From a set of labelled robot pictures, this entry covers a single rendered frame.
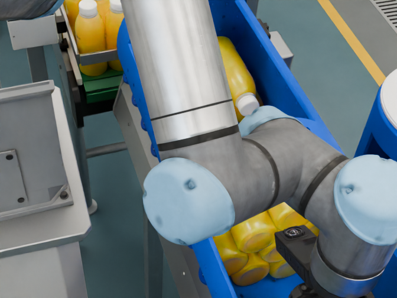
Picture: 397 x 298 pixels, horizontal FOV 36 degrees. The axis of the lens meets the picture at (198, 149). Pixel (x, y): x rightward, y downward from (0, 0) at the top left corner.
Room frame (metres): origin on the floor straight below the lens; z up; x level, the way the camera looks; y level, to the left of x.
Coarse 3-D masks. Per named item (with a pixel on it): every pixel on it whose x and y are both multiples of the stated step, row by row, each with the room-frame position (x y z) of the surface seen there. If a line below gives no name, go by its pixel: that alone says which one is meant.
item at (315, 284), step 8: (312, 280) 0.35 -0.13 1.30; (296, 288) 0.37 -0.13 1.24; (304, 288) 0.37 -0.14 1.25; (320, 288) 0.34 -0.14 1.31; (288, 296) 0.37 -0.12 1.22; (296, 296) 0.36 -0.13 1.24; (304, 296) 0.36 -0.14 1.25; (312, 296) 0.36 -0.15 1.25; (320, 296) 0.36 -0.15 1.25; (328, 296) 0.33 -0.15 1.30; (336, 296) 0.33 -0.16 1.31; (368, 296) 0.33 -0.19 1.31
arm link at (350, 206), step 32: (352, 160) 0.38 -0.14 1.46; (384, 160) 0.39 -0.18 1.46; (320, 192) 0.37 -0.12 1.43; (352, 192) 0.35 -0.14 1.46; (384, 192) 0.35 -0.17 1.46; (320, 224) 0.35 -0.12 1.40; (352, 224) 0.33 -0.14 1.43; (384, 224) 0.32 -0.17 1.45; (352, 256) 0.32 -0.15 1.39; (384, 256) 0.33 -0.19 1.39
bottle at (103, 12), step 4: (96, 0) 1.16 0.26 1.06; (100, 0) 1.17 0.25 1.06; (104, 0) 1.17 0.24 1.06; (108, 0) 1.18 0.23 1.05; (100, 4) 1.16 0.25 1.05; (104, 4) 1.17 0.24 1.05; (108, 4) 1.17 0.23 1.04; (100, 8) 1.16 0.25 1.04; (104, 8) 1.16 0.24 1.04; (108, 8) 1.17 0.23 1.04; (100, 12) 1.15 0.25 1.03; (104, 12) 1.16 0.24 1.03; (104, 16) 1.16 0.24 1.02; (104, 20) 1.16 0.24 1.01
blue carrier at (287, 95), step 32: (224, 0) 1.05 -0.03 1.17; (224, 32) 1.05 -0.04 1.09; (256, 32) 0.91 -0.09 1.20; (128, 64) 0.89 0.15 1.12; (256, 64) 0.99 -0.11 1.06; (288, 96) 0.86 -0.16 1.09; (320, 128) 0.67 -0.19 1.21; (160, 160) 0.68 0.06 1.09; (224, 288) 0.42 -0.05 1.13; (256, 288) 0.52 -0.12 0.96; (288, 288) 0.53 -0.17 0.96; (384, 288) 0.50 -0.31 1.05
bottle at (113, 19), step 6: (108, 12) 1.13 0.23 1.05; (114, 12) 1.12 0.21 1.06; (120, 12) 1.12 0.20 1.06; (108, 18) 1.12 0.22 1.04; (114, 18) 1.12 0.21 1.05; (120, 18) 1.12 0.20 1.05; (108, 24) 1.12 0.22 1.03; (114, 24) 1.11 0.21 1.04; (120, 24) 1.11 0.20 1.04; (108, 30) 1.12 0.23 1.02; (114, 30) 1.11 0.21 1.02; (108, 36) 1.12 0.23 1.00; (114, 36) 1.11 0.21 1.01; (108, 42) 1.12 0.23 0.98; (114, 42) 1.11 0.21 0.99; (108, 48) 1.12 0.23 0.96; (114, 60) 1.11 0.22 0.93; (114, 66) 1.11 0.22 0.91; (120, 66) 1.11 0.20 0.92
